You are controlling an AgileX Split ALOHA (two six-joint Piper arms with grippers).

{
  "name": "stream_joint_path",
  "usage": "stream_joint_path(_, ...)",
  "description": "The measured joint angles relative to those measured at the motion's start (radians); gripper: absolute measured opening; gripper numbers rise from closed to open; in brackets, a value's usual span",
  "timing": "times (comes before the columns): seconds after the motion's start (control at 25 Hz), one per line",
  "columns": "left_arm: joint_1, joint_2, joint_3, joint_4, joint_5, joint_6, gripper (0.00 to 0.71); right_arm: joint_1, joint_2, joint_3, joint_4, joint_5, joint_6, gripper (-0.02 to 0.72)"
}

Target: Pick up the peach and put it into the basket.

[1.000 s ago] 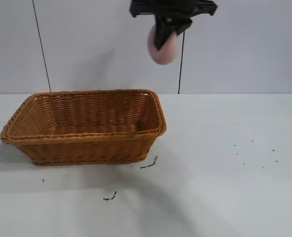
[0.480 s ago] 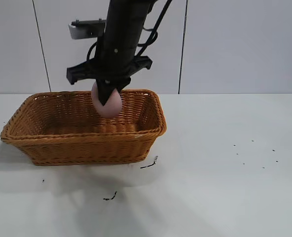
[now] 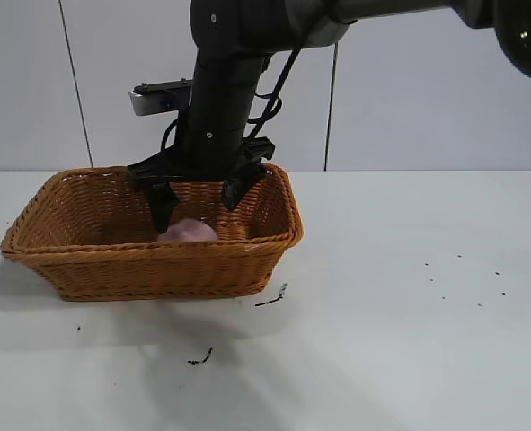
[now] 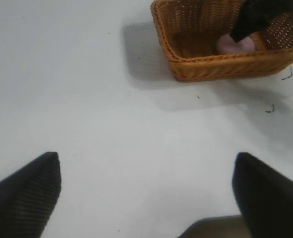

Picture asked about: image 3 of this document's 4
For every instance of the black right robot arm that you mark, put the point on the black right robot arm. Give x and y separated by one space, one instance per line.
220 67

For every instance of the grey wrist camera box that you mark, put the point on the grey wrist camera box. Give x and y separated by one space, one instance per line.
157 101

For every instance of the brown woven wicker basket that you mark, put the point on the brown woven wicker basket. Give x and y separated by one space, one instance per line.
157 269

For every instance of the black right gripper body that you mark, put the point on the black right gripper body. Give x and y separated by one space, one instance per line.
211 152

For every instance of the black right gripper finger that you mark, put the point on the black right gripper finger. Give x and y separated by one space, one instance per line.
161 206
238 188

